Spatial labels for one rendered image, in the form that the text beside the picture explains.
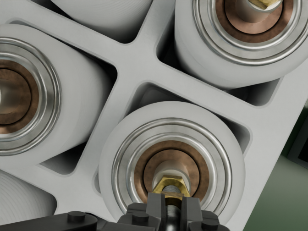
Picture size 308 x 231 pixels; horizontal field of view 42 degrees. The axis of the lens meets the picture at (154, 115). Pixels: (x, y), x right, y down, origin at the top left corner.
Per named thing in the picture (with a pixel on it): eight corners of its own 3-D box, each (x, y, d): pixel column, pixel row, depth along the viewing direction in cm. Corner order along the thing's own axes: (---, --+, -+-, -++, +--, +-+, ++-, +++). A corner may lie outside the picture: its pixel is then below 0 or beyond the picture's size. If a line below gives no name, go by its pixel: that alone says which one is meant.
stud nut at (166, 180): (168, 167, 21) (168, 169, 21) (195, 185, 21) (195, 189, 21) (147, 196, 22) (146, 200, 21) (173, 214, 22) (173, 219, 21)
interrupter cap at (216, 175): (123, 243, 26) (121, 246, 25) (103, 127, 26) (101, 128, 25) (239, 225, 26) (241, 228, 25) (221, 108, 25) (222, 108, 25)
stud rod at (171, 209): (169, 172, 23) (167, 208, 16) (183, 182, 23) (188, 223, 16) (159, 186, 23) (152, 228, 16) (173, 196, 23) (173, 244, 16)
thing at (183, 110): (134, 195, 44) (109, 262, 26) (120, 108, 44) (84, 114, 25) (222, 182, 43) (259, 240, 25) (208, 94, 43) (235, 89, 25)
